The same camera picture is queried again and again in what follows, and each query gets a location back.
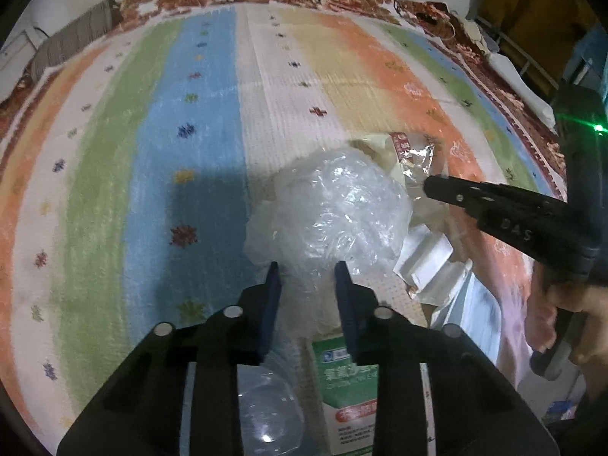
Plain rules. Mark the green white medicine box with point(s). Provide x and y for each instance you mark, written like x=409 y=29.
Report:
x=351 y=403

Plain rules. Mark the person's right hand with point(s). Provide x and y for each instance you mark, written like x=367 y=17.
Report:
x=591 y=308

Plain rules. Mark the mustard yellow hanging garment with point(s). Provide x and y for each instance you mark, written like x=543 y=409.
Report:
x=532 y=9

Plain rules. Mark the clear plastic dome lid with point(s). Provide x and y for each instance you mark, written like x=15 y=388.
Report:
x=268 y=408

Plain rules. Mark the clear plastic bag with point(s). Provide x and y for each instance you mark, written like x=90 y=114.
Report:
x=332 y=204

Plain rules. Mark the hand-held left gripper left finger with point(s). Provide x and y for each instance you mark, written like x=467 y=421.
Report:
x=271 y=294

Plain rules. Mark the colourful striped mat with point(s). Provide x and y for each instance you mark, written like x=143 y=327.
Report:
x=142 y=152

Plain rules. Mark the white folded cloth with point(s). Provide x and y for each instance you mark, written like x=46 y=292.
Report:
x=517 y=85

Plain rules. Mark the beige paper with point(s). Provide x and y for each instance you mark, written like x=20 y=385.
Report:
x=375 y=147

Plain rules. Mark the grey striped pillow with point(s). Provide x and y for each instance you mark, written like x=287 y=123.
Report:
x=76 y=38

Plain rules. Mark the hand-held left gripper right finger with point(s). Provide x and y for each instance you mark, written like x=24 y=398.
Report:
x=344 y=294

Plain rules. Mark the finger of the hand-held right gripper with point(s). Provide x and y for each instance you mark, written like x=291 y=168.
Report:
x=522 y=199
x=513 y=230

